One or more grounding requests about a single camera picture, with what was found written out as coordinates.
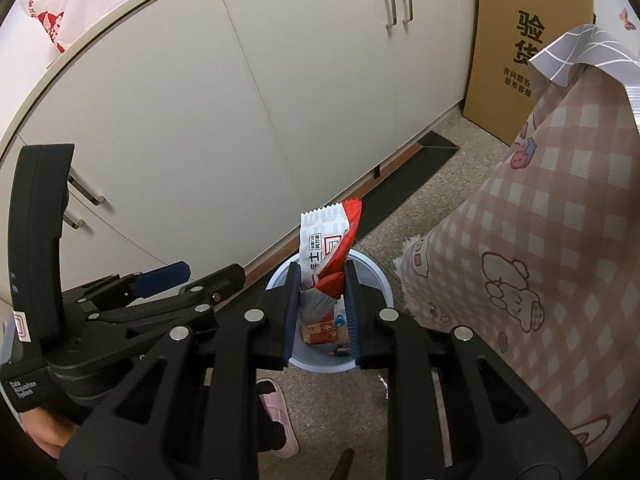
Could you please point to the grey grid cloth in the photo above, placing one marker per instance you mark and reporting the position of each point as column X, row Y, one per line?
column 580, row 50

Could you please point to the red white snack wrapper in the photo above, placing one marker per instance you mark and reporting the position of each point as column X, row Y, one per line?
column 325, row 240

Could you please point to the brown cardboard box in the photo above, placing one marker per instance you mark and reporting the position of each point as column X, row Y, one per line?
column 500, row 35

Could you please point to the small black object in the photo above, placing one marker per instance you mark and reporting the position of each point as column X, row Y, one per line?
column 377, row 171

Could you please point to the orange snack wrapper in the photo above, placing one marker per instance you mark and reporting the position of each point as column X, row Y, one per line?
column 320, row 332

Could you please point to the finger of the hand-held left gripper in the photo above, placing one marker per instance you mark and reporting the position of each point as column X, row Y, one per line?
column 165, row 275
column 220, row 280

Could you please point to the pink checked tablecloth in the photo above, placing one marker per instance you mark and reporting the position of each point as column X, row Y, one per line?
column 550, row 210

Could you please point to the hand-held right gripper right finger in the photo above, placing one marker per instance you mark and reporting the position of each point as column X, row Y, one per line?
column 352, row 310

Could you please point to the red white plastic bag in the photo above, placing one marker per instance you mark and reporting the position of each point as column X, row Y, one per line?
column 85, row 0

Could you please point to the wooden chair leg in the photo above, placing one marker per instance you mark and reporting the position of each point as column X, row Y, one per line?
column 345, row 465

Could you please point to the butterfly wall sticker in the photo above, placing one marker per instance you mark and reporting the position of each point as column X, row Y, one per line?
column 626, row 19

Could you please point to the blue plastic trash bin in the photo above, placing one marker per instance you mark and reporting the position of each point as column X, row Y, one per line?
column 372, row 275

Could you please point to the crumpled silver wrapper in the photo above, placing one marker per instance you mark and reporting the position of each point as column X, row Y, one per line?
column 316, row 307

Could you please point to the person's foot black sock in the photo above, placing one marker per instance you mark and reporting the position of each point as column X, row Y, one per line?
column 270, row 430

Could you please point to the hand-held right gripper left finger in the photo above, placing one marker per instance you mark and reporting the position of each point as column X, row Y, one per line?
column 290, row 310

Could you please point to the white cabinet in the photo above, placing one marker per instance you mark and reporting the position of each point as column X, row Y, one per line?
column 300, row 85

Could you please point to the white blue wrapper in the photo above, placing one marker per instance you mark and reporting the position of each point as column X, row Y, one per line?
column 342, row 322

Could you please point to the pink slipper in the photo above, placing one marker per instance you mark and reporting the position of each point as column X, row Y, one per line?
column 280, row 410

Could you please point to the person's left hand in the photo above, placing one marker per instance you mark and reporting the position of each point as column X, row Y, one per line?
column 45, row 432

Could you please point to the small white paper scrap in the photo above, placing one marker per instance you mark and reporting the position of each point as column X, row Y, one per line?
column 384, row 386

